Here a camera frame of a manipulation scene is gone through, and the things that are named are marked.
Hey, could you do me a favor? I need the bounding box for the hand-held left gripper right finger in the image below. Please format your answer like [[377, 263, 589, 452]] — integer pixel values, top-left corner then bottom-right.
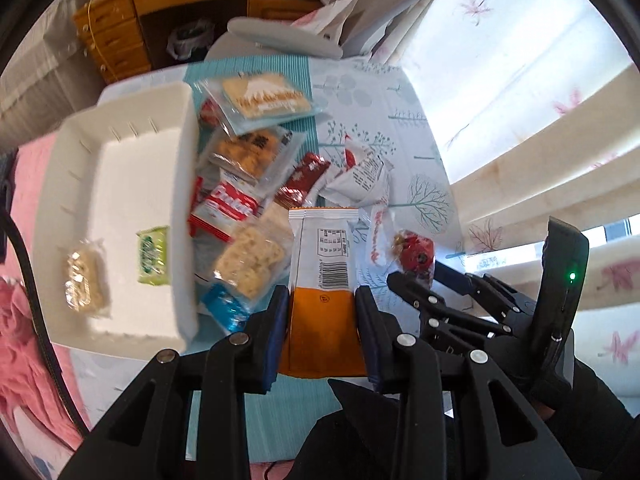
[[354, 285, 581, 480]]

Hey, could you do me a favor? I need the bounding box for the blue snack packet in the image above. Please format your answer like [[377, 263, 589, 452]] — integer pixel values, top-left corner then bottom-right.
[[200, 282, 252, 334]]

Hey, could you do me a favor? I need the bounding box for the person's dark clothing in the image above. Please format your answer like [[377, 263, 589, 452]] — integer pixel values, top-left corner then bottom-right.
[[295, 377, 402, 480]]

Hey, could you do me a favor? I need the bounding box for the clear pale cracker packet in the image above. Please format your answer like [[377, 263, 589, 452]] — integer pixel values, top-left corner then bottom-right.
[[63, 240, 112, 319]]

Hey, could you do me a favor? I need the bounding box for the white plastic bin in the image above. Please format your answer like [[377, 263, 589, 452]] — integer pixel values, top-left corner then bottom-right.
[[32, 81, 202, 352]]

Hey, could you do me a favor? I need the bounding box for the person's right forearm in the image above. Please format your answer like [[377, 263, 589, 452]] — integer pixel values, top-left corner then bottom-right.
[[530, 355, 640, 480]]

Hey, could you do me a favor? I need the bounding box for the light blue bread packet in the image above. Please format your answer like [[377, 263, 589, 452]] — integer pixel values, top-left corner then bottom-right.
[[195, 72, 321, 136]]

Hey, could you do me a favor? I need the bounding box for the teal striped mat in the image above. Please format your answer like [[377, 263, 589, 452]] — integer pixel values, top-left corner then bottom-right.
[[182, 55, 351, 465]]

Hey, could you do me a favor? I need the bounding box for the clear red fruit packet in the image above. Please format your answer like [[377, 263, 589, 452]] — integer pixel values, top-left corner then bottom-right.
[[392, 230, 437, 287]]

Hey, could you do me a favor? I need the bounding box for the grey office chair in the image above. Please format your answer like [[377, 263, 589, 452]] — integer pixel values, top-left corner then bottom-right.
[[207, 0, 347, 61]]

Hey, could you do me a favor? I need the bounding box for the dark red snack packet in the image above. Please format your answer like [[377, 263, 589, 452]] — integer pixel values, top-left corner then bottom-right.
[[274, 152, 332, 209]]

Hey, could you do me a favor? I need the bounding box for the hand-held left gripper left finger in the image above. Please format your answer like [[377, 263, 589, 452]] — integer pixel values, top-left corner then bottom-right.
[[57, 285, 291, 480]]

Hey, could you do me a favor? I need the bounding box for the white red crumpled packet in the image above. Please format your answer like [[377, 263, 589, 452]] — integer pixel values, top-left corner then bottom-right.
[[319, 132, 394, 207]]

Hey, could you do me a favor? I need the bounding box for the trash bin with bag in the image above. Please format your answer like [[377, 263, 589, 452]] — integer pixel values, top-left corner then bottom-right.
[[166, 19, 216, 64]]

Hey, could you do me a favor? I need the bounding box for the yellow cable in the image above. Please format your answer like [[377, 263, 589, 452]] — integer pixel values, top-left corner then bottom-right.
[[84, 0, 110, 70]]

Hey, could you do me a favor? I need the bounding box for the orange white snack packet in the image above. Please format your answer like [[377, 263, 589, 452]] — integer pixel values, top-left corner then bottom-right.
[[277, 207, 382, 378]]

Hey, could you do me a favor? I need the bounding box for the clear rice cracker packet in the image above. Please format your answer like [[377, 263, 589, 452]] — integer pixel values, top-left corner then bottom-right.
[[212, 224, 294, 307]]

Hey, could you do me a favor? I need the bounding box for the clear golden puff ball packet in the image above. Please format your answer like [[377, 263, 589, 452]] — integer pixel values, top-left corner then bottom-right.
[[207, 127, 307, 182]]

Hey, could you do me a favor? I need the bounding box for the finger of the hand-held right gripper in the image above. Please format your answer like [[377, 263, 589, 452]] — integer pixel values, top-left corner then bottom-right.
[[387, 271, 516, 357], [435, 262, 538, 322]]

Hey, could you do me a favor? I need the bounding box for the green snack packet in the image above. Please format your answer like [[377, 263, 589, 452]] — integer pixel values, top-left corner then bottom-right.
[[136, 226, 172, 286]]

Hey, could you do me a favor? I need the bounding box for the white red paper bag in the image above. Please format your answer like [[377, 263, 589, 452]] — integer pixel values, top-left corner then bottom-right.
[[289, 0, 359, 44]]

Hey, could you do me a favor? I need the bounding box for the white floral curtain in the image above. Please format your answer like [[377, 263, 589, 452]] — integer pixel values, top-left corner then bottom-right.
[[395, 0, 640, 396]]

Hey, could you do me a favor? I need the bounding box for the white lace cover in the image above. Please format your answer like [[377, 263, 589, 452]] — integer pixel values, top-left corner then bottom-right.
[[0, 22, 108, 138]]

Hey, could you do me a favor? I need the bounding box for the red white cookie packet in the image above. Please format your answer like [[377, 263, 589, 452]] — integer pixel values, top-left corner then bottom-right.
[[189, 180, 264, 242]]

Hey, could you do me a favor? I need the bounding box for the black cable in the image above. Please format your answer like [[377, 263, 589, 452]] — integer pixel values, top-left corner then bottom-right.
[[0, 209, 95, 435]]

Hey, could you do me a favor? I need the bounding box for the white packet red lettering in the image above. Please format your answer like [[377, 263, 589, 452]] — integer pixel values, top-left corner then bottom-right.
[[366, 205, 402, 269]]

